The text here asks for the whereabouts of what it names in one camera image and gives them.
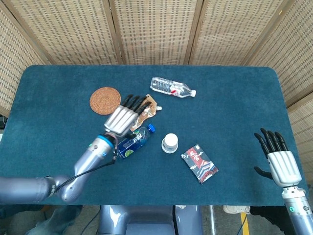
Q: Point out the brown spouted drink pouch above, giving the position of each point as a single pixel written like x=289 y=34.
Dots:
x=149 y=113

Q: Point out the yellow floor tape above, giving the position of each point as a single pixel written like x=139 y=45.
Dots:
x=245 y=225

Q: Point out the white sneaker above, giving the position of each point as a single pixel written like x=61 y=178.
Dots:
x=234 y=209

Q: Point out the black red card box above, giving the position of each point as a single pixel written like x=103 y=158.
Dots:
x=199 y=164

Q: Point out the clear plastic water bottle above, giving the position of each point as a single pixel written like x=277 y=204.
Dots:
x=168 y=86

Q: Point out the white metal table leg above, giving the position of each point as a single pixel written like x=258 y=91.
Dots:
x=212 y=220

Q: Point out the round woven rattan coaster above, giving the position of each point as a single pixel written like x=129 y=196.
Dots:
x=105 y=101

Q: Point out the blue felt table cover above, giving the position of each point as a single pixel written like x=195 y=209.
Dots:
x=232 y=110

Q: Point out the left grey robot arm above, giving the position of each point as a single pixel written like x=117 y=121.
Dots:
x=90 y=159

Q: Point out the black trousers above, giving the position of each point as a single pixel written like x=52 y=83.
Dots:
x=269 y=220

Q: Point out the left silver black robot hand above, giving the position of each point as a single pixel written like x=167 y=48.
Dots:
x=119 y=118

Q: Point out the blue plastic drink bottle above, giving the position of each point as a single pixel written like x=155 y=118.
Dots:
x=137 y=142

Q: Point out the grey robot torso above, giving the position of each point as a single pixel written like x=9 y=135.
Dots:
x=146 y=220

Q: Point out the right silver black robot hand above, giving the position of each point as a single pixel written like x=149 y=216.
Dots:
x=283 y=166

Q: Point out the woven bamboo screen panel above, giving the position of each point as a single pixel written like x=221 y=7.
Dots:
x=293 y=49
x=17 y=61
x=156 y=29
x=303 y=137
x=232 y=29
x=73 y=29

